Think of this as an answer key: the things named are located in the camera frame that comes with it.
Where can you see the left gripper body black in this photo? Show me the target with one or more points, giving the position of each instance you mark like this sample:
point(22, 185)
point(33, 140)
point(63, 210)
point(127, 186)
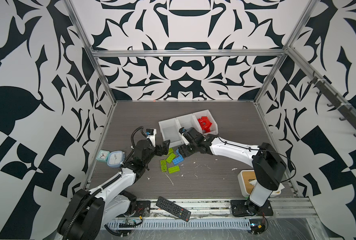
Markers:
point(151, 151)

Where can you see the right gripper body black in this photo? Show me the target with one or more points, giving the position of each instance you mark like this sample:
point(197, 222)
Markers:
point(189, 149)

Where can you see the red arch lego piece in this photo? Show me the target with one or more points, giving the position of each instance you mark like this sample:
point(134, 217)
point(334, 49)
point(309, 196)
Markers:
point(205, 124)

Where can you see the blue lego brick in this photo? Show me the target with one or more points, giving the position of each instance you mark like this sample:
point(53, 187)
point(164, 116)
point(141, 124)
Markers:
point(178, 160)

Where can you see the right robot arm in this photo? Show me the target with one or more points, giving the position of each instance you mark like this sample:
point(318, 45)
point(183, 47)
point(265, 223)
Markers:
point(268, 165)

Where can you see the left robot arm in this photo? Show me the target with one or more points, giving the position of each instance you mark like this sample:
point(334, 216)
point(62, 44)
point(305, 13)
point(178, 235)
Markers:
point(89, 210)

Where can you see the green lego brick middle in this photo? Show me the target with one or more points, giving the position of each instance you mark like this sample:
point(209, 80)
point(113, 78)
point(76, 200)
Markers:
point(170, 158)

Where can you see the green lego brick left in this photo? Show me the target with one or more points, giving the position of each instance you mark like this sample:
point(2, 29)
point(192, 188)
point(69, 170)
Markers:
point(163, 165)

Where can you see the white three-compartment bin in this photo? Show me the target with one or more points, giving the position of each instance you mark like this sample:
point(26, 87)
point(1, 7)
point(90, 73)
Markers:
point(170, 128)

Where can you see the green lego brick bottom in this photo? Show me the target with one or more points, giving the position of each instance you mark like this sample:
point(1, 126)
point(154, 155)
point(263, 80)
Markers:
point(173, 169)

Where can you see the blue rimmed round clock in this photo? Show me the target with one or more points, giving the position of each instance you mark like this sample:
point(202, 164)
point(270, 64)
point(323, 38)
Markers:
point(115, 159)

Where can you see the small teal alarm clock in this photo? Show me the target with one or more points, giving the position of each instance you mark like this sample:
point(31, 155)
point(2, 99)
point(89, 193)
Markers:
point(102, 156)

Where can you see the black remote control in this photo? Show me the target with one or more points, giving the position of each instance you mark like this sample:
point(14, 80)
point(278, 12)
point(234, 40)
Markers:
point(172, 208)

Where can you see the green circuit board left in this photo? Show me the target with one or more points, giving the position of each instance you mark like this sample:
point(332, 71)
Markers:
point(130, 224)

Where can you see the green circuit board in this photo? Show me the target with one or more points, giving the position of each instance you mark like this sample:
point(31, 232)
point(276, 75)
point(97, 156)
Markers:
point(258, 228)
point(130, 224)

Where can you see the green circuit board right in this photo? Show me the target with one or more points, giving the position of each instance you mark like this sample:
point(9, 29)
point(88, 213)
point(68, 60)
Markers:
point(258, 228)

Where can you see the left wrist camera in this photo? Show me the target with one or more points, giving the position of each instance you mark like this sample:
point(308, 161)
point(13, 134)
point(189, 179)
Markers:
point(151, 136)

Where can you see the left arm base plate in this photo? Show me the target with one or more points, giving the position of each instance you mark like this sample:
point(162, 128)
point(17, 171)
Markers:
point(142, 209)

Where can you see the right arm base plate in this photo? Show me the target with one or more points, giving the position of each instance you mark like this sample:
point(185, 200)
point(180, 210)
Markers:
point(246, 208)

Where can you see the white cable duct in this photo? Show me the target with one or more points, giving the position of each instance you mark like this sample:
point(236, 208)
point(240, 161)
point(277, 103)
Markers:
point(195, 224)

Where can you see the black coat hook rail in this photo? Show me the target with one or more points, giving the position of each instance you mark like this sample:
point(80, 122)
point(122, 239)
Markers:
point(335, 99)

